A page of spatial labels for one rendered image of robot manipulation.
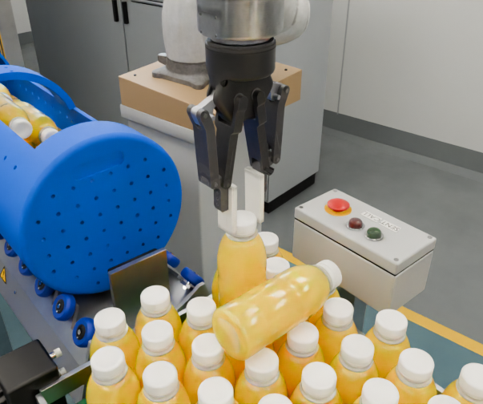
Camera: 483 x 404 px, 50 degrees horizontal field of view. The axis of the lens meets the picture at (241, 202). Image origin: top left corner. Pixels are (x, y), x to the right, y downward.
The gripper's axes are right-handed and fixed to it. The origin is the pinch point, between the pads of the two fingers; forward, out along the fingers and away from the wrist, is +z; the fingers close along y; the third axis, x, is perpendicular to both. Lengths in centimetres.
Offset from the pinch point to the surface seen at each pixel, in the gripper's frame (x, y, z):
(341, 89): -183, -252, 89
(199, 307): 0.0, 7.1, 13.2
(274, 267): 0.3, -6.0, 13.2
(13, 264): -47, 18, 28
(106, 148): -24.6, 5.3, -0.2
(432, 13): -129, -260, 30
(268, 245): -4.2, -9.1, 13.3
